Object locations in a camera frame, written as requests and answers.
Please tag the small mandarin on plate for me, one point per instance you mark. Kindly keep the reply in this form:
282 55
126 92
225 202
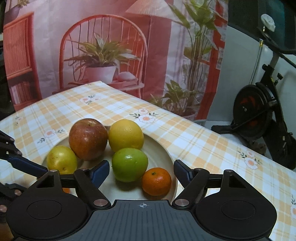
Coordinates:
156 182

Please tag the black exercise bike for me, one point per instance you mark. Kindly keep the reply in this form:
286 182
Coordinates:
257 112

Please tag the beige round plate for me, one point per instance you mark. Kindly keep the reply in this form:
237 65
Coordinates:
113 189

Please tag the yellow lemon at plate back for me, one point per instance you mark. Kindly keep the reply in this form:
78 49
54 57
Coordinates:
125 134

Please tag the orange plaid tablecloth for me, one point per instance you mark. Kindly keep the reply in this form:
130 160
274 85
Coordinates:
40 126

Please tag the green lime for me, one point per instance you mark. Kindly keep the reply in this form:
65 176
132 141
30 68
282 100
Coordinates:
129 164

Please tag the printed pink backdrop cloth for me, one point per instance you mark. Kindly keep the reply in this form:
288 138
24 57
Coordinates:
166 52

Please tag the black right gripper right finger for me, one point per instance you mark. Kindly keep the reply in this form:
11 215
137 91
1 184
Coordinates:
195 182

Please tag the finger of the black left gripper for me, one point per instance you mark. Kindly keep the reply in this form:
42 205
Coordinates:
26 166

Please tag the yellow-green plum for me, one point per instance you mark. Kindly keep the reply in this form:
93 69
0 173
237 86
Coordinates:
63 159

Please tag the orange mandarin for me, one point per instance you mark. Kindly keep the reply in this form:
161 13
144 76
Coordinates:
67 190

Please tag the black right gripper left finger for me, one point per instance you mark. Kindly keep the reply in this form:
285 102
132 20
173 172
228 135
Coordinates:
87 182

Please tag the dull red apple on plate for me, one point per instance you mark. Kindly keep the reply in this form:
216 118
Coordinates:
88 139

